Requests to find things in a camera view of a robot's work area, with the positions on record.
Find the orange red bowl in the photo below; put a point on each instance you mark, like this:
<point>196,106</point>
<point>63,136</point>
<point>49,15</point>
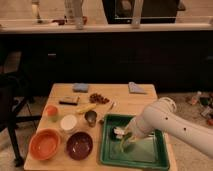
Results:
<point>44,144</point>

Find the green pepper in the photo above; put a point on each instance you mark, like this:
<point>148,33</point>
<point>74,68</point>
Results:
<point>127,143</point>

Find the green plastic tray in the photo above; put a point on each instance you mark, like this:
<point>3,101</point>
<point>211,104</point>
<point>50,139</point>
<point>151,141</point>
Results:
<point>148,153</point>

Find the dark metal cup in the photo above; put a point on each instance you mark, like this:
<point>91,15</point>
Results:
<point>91,117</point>

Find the black rectangular block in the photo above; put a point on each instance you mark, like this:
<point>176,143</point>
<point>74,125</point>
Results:
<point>69,101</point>

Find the dark maroon bowl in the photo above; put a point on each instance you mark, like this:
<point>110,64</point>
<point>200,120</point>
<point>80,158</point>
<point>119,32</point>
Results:
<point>79,146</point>

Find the grey folded cloth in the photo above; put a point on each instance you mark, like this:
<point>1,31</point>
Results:
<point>135,89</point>

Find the white and black utensil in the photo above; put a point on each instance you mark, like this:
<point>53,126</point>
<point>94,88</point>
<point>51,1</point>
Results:
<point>118,132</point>

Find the orange cup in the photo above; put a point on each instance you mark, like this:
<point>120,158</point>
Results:
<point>51,112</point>

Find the dark cabinet counter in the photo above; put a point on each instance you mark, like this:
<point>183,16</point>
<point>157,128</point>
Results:
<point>172,61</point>

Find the small white bowl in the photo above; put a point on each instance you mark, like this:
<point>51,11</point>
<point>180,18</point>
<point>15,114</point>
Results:
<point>68,123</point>

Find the black office chair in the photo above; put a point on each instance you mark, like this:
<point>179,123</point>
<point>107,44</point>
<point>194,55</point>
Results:
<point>9,111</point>

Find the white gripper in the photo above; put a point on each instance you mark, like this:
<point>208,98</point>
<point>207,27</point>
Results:
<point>136,128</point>

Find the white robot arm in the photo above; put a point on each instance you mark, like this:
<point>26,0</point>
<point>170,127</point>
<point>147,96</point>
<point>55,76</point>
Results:
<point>160,115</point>

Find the wooden handled utensil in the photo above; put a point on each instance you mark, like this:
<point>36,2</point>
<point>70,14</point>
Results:
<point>101,121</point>

